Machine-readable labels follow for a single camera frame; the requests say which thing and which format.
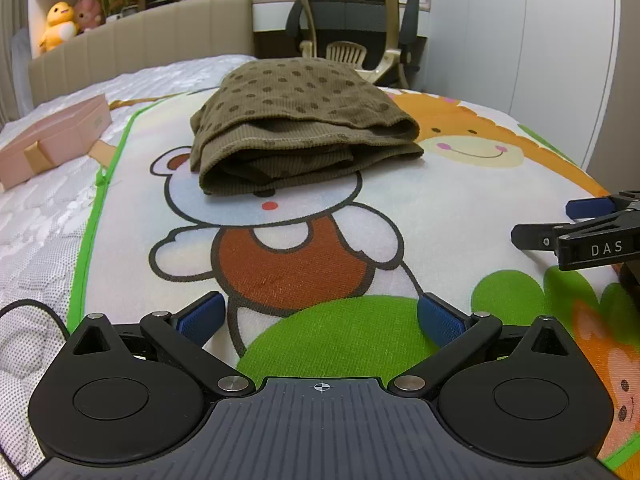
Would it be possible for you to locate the beige mesh office chair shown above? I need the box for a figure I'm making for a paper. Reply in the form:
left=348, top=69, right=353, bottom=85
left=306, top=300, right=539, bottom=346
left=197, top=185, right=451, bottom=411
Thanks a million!
left=285, top=0, right=422, bottom=89

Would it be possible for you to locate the white wardrobe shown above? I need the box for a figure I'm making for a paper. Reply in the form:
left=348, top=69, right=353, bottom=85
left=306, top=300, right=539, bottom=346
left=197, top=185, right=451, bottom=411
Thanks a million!
left=425, top=0, right=622, bottom=171

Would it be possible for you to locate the brown dotted corduroy garment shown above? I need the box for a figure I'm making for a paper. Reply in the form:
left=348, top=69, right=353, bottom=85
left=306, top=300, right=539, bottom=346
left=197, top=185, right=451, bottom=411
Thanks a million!
left=189, top=57, right=425, bottom=197

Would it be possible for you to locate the pink gift box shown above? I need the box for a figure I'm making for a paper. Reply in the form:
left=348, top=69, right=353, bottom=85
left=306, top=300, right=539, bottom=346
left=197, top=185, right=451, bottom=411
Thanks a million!
left=0, top=96, right=114, bottom=192

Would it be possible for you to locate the grey curtain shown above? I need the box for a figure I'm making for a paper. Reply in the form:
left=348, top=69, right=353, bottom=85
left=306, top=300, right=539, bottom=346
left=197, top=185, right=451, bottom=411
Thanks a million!
left=0, top=0, right=32, bottom=128

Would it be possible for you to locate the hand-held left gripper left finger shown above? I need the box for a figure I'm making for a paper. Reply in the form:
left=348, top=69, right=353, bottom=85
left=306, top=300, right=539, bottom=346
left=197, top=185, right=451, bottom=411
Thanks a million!
left=71, top=291, right=256, bottom=397

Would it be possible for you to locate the pink plush toy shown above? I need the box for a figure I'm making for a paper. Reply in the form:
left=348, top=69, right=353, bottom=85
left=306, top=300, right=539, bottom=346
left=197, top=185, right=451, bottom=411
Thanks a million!
left=75, top=0, right=107, bottom=34

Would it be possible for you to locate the cartoon animal printed mat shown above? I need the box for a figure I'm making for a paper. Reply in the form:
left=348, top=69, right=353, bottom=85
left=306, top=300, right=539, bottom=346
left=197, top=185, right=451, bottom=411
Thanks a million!
left=67, top=86, right=640, bottom=480

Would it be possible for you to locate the white quilted mattress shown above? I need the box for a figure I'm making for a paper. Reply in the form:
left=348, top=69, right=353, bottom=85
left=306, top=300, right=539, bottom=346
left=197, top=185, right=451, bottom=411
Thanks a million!
left=0, top=52, right=257, bottom=480

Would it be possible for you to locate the white desk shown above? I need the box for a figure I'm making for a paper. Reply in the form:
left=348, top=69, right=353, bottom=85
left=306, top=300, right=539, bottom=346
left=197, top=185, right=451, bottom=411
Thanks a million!
left=250, top=0, right=432, bottom=37

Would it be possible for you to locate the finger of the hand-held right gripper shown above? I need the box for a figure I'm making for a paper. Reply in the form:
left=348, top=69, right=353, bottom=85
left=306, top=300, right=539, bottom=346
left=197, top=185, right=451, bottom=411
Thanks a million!
left=510, top=209, right=640, bottom=254
left=566, top=190, right=640, bottom=221

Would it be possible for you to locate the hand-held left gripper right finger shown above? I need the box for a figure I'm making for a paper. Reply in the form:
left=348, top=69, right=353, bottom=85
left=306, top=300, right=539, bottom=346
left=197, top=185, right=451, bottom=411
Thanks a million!
left=388, top=293, right=577, bottom=401

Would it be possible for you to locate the black cable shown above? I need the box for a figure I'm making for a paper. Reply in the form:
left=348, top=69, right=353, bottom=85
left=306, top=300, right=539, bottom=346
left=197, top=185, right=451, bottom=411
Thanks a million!
left=0, top=299, right=72, bottom=480

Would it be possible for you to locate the beige padded headboard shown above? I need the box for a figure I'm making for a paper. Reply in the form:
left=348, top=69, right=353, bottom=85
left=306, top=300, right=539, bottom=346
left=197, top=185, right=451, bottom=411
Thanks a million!
left=27, top=0, right=257, bottom=111

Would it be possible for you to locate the yellow duck plush toy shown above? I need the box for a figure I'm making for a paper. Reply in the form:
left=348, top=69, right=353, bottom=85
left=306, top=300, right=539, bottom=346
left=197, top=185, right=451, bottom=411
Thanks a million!
left=39, top=1, right=82, bottom=53

